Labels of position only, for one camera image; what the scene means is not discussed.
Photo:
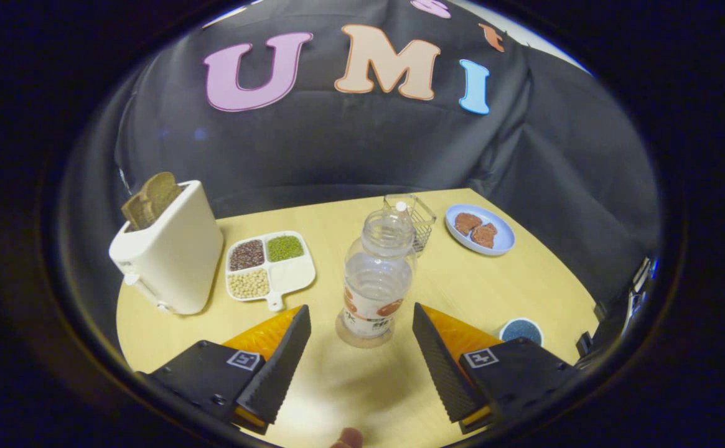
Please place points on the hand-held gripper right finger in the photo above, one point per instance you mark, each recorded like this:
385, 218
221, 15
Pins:
440, 361

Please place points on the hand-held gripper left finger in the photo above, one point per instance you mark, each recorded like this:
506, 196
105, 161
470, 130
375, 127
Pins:
278, 367

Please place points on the tan round coaster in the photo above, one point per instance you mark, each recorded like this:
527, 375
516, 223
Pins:
345, 338

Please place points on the blue round coaster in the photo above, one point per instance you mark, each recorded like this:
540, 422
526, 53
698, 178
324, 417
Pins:
519, 330

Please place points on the clear plastic juice bottle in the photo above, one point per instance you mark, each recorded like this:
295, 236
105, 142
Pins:
376, 277

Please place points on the clear glass cup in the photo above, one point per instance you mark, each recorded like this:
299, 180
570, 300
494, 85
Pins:
423, 221

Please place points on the wooden table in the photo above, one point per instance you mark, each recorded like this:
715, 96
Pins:
350, 386

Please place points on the pile of yellow soybeans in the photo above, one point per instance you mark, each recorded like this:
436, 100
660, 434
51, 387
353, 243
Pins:
249, 284

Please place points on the white divided tray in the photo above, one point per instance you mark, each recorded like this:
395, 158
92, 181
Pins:
294, 274

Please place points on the pile of red beans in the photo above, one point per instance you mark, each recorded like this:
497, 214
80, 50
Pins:
247, 254

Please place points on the pile of green beans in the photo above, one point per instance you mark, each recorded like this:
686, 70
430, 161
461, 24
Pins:
284, 248

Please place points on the brown meat piece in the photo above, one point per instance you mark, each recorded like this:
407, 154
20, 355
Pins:
485, 235
466, 222

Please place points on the light blue plate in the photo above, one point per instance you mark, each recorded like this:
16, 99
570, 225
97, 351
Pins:
502, 239

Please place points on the white toaster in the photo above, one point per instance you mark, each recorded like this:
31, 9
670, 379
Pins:
172, 255

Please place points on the dark equipment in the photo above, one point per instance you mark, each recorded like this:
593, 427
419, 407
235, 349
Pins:
611, 323

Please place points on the brown bread slice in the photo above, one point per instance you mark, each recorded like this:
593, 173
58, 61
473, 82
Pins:
166, 190
140, 208

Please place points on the black backdrop cloth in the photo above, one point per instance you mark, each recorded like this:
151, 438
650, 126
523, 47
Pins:
337, 143

